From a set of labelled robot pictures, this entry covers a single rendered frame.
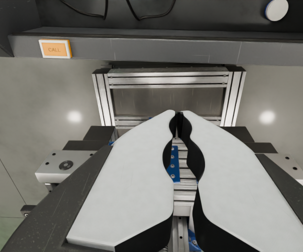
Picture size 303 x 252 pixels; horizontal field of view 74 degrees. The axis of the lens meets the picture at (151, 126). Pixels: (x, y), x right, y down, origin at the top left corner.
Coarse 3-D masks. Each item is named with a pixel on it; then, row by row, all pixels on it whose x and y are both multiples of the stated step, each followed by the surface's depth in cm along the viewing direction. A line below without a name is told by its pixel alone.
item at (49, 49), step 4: (68, 40) 36; (44, 44) 35; (48, 44) 35; (52, 44) 35; (56, 44) 35; (60, 44) 35; (64, 44) 35; (68, 44) 36; (44, 48) 36; (48, 48) 36; (52, 48) 36; (56, 48) 36; (60, 48) 36; (64, 48) 36; (44, 52) 36; (48, 52) 36; (52, 52) 36; (56, 52) 36; (60, 52) 36; (64, 52) 36
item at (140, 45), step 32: (32, 32) 36; (64, 32) 39; (96, 32) 40; (128, 32) 40; (160, 32) 41; (192, 32) 42; (224, 32) 42; (256, 32) 43; (288, 32) 43; (256, 64) 36; (288, 64) 36
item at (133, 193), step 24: (168, 120) 10; (120, 144) 8; (144, 144) 8; (168, 144) 8; (120, 168) 7; (144, 168) 7; (96, 192) 6; (120, 192) 6; (144, 192) 6; (168, 192) 6; (96, 216) 6; (120, 216) 6; (144, 216) 6; (168, 216) 6; (72, 240) 5; (96, 240) 5; (120, 240) 5; (144, 240) 5; (168, 240) 6
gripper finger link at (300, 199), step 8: (264, 160) 8; (264, 168) 7; (272, 168) 7; (280, 168) 7; (272, 176) 7; (280, 176) 7; (288, 176) 7; (280, 184) 7; (288, 184) 7; (296, 184) 7; (288, 192) 6; (296, 192) 6; (288, 200) 6; (296, 200) 6; (296, 208) 6
